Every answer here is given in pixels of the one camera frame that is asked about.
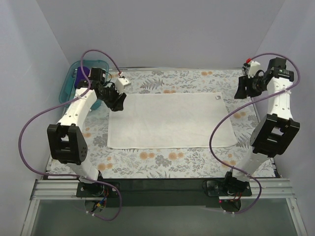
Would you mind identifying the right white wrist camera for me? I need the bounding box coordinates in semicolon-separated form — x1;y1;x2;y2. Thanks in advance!
242;59;261;78

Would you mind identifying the white towel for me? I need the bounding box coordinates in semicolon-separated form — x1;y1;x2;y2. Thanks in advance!
107;92;237;149

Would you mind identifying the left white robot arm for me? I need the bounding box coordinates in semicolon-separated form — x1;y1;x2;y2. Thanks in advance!
47;68;130;197

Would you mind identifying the teal plastic tray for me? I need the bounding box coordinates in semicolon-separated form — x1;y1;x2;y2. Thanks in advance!
59;60;109;103

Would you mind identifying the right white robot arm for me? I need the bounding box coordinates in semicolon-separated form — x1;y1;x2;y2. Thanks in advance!
222;57;300;196

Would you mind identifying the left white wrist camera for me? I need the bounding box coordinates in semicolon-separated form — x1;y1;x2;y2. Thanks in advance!
115;77;131;94

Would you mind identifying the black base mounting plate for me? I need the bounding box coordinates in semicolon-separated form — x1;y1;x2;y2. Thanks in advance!
76;178;252;208

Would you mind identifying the purple towel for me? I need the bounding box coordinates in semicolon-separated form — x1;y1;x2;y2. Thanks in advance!
74;66;90;89

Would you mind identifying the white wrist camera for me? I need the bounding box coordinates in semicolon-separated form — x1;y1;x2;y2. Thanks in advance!
242;59;261;78
115;77;131;94

